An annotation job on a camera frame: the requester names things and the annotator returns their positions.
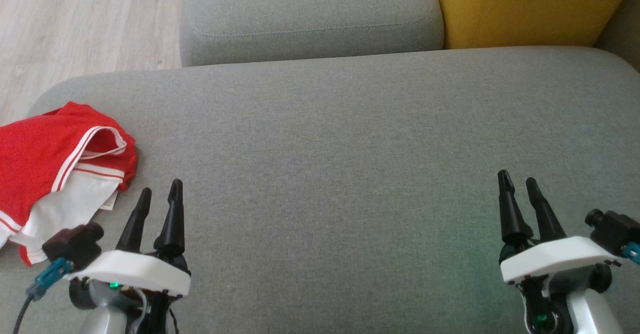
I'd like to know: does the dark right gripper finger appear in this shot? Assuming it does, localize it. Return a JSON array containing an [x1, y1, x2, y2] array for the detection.
[[497, 170, 534, 247], [525, 177, 568, 243]]

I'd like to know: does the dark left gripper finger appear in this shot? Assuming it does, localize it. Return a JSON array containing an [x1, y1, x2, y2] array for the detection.
[[153, 179, 187, 257], [116, 188, 152, 253]]

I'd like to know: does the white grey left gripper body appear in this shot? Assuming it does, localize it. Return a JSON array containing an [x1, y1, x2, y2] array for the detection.
[[65, 251, 192, 334]]

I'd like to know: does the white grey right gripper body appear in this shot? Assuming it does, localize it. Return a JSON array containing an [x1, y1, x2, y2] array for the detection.
[[500, 236, 623, 334]]

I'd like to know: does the red basketball jersey white trim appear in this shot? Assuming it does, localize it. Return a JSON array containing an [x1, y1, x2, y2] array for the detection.
[[0, 102, 138, 254]]

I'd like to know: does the large grey sofa seat cushion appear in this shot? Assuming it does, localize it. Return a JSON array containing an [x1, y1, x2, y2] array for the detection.
[[0, 46, 640, 334]]

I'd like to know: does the yellow sofa backrest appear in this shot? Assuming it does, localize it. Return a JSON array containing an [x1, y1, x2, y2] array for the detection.
[[430, 0, 640, 50]]

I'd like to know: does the grey sofa back cushion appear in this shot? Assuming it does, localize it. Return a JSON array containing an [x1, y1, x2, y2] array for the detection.
[[594, 0, 640, 72]]

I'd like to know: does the right camera cable teal plug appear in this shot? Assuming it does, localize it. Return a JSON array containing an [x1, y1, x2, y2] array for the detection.
[[622, 241, 640, 265]]

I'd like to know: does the camera cable teal plug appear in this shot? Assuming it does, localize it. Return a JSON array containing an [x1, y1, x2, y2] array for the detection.
[[622, 241, 640, 265], [12, 258, 74, 334]]

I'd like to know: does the left camera cable teal plug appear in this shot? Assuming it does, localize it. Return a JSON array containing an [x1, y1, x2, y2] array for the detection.
[[12, 258, 74, 334]]

